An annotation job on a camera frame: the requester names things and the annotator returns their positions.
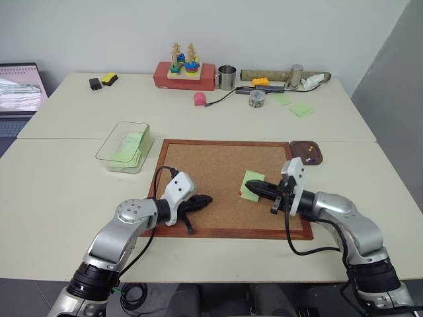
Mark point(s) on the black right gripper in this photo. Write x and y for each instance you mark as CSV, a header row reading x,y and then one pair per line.
x,y
286,193

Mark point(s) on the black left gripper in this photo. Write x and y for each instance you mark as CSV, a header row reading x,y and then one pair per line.
x,y
185,208

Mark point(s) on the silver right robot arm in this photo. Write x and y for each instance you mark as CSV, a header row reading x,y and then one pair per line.
x,y
347,211

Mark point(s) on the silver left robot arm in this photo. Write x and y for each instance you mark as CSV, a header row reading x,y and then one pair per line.
x,y
109,237

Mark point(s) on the green sticky note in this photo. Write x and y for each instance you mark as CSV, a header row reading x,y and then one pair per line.
x,y
252,176
122,160
144,140
132,140

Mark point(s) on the brown oval tray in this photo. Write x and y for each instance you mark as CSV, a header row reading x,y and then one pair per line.
x,y
299,152

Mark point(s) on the clear jar of pushpins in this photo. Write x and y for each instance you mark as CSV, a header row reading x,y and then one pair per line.
x,y
256,99

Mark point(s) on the clear plastic box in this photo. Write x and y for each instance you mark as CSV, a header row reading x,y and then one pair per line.
x,y
106,148

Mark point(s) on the red rectangular box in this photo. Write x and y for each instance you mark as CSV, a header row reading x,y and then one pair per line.
x,y
162,78

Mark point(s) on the wood-framed cork board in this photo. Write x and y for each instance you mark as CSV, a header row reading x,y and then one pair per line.
x,y
215,171

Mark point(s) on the large green sticky pad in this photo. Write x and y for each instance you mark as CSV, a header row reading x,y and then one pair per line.
x,y
302,109

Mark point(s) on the small green sticky pad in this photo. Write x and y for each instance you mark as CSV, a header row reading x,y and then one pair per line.
x,y
282,99

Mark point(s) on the grey usb hub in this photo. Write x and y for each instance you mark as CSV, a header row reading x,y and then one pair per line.
x,y
246,90

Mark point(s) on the pink arched block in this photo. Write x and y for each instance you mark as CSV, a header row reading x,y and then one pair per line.
x,y
199,99

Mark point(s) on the yellow toy brick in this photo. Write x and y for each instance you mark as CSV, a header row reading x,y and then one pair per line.
x,y
260,82

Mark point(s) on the stainless steel mug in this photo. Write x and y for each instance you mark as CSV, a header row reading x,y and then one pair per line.
x,y
226,79

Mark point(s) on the silver metal cylinder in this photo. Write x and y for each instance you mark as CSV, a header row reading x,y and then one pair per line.
x,y
294,77

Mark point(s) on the crumpled white cloth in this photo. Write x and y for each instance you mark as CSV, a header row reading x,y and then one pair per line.
x,y
311,82

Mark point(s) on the yellow and black eraser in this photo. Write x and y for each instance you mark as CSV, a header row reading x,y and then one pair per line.
x,y
109,79

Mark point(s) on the small black block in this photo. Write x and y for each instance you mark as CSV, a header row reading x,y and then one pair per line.
x,y
95,84

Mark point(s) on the open laptop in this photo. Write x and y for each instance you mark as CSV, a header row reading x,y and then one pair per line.
x,y
20,89

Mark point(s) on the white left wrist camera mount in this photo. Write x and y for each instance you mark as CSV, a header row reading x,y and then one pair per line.
x,y
180,188

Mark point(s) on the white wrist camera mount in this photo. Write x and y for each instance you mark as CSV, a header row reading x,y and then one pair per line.
x,y
295,168
180,188

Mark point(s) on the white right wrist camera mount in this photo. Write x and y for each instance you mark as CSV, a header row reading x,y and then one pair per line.
x,y
295,168

